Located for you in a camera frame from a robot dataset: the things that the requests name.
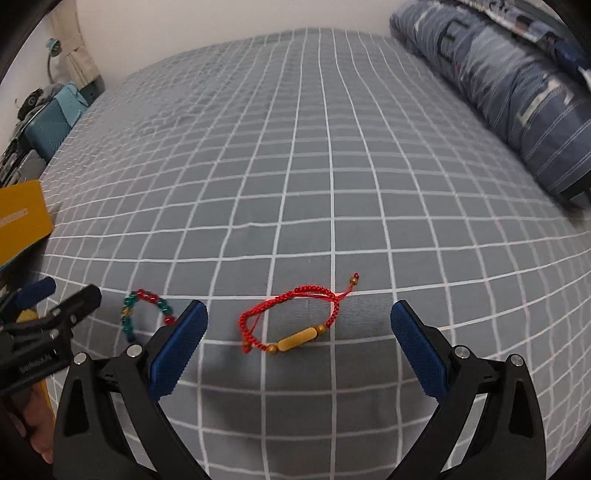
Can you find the grey suitcase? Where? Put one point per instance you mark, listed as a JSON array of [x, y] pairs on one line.
[[18, 166]]

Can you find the grey patterned pillow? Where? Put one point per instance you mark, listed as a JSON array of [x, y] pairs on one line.
[[508, 92]]

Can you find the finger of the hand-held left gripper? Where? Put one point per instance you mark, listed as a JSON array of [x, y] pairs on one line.
[[74, 304], [37, 291]]

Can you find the bed with grey checked sheet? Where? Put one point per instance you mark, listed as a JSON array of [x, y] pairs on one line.
[[323, 184]]

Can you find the patterned cloth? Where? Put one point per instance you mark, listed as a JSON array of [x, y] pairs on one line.
[[531, 23]]

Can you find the white cardboard box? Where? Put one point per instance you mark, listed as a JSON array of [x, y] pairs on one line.
[[23, 217]]

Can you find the beige curtain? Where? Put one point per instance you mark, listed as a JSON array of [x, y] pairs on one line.
[[74, 41]]

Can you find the person's left hand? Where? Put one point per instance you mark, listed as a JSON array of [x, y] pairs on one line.
[[37, 415]]

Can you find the blue desk lamp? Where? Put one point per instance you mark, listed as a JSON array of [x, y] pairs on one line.
[[53, 48]]

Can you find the pile of dark clothes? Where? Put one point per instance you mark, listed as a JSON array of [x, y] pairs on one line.
[[34, 99]]

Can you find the blue suitcase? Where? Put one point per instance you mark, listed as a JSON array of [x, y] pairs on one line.
[[46, 131]]

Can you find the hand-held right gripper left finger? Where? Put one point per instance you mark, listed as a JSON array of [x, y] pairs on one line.
[[178, 350]]

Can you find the teal cloth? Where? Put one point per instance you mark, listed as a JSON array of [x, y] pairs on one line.
[[69, 101]]

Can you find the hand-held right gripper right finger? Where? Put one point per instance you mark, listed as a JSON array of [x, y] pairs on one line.
[[418, 350]]

